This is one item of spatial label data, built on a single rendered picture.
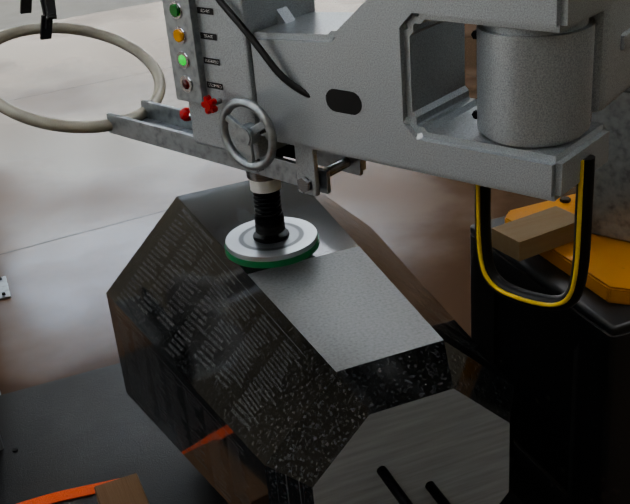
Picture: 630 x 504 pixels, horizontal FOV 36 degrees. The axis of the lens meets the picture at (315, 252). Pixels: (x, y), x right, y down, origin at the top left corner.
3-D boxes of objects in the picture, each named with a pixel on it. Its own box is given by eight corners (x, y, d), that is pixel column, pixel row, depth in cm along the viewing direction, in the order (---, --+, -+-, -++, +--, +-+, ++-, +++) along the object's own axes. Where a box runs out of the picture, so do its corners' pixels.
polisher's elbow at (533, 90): (504, 106, 179) (505, 0, 170) (606, 119, 169) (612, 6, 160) (456, 140, 165) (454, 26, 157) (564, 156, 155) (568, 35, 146)
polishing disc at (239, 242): (327, 222, 229) (327, 218, 229) (303, 264, 211) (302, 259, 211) (243, 219, 235) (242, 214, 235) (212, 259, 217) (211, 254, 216)
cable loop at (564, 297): (589, 318, 177) (598, 155, 162) (581, 326, 174) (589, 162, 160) (480, 286, 190) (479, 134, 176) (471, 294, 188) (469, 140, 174)
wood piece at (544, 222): (554, 224, 239) (555, 205, 237) (584, 237, 230) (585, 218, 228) (491, 246, 231) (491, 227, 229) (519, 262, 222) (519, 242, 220)
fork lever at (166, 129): (373, 168, 207) (373, 146, 205) (316, 200, 194) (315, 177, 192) (156, 113, 248) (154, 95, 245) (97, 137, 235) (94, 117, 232)
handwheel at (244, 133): (307, 162, 195) (301, 90, 189) (274, 179, 189) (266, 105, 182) (253, 150, 204) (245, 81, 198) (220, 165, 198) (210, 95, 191)
